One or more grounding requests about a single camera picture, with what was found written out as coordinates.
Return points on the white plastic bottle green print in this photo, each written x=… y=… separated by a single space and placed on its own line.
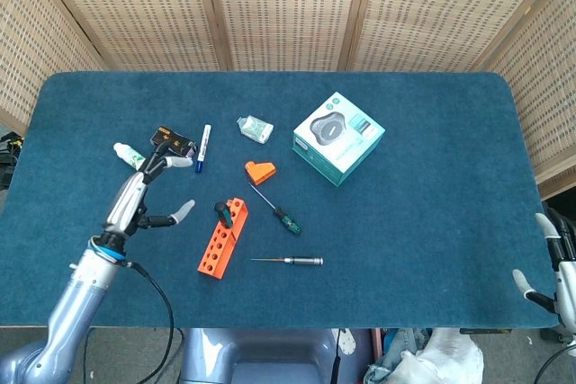
x=123 y=150

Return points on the teal Philips product box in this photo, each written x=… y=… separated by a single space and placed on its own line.
x=337 y=150

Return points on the blue denim cloth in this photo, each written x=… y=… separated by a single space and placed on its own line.
x=387 y=363

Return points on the blue grey robot torso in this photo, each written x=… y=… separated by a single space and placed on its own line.
x=270 y=357

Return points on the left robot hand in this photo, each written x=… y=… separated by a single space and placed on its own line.
x=126 y=202

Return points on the black carton gold print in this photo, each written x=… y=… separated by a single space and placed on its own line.
x=168 y=134

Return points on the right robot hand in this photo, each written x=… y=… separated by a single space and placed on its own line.
x=567 y=285

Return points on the orange bit holder block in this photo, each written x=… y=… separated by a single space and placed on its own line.
x=211 y=262

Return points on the white crumpled bag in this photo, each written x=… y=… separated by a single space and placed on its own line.
x=445 y=357

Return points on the blue felt table mat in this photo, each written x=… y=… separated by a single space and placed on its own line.
x=405 y=244

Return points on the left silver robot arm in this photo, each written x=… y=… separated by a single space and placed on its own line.
x=76 y=294

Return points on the black equipment beside table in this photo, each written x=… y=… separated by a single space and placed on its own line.
x=6 y=159

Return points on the woven folding screen panel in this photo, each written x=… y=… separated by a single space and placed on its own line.
x=135 y=6
x=27 y=42
x=450 y=6
x=288 y=6
x=549 y=87

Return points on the white marker blue cap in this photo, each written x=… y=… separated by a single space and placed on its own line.
x=204 y=145

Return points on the tissue pack green print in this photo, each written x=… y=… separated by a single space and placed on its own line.
x=255 y=129

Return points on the small orange printed part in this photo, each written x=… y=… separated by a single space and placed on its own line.
x=258 y=172

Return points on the silver precision screwdriver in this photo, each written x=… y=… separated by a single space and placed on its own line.
x=306 y=261

